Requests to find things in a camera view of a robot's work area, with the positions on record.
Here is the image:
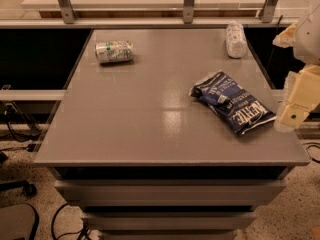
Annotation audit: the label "right metal bracket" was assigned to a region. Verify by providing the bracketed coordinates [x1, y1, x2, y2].
[259, 0, 279, 23]

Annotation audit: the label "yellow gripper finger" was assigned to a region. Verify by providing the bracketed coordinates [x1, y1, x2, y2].
[274, 64, 320, 132]
[273, 23, 297, 48]

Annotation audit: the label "grey drawer cabinet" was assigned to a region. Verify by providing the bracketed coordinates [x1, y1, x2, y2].
[36, 29, 309, 240]

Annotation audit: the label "black floor cable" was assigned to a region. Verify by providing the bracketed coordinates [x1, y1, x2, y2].
[50, 202, 91, 240]

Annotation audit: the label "black cable at right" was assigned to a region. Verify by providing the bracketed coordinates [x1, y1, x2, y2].
[302, 141, 320, 164]

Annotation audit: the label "crushed 7up can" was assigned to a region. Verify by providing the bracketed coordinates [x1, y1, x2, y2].
[94, 40, 134, 63]

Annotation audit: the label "black office chair base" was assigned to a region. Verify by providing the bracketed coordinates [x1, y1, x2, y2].
[0, 150, 40, 240]

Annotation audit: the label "metal bracket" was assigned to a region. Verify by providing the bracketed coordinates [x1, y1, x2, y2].
[58, 0, 75, 24]
[182, 0, 195, 24]
[259, 0, 279, 23]

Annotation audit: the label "left metal bracket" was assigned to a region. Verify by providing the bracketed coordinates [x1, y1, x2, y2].
[58, 0, 75, 24]

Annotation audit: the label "middle metal bracket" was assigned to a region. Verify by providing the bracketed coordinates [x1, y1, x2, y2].
[182, 0, 195, 24]

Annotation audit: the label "blue chip bag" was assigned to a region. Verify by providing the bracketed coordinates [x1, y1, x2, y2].
[189, 71, 276, 136]

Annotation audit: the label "clear plastic water bottle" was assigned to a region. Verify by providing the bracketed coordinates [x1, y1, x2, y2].
[226, 21, 248, 59]

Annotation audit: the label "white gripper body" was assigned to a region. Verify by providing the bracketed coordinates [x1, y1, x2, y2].
[293, 4, 320, 65]

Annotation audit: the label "black cables at left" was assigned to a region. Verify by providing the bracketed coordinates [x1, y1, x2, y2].
[0, 100, 43, 152]

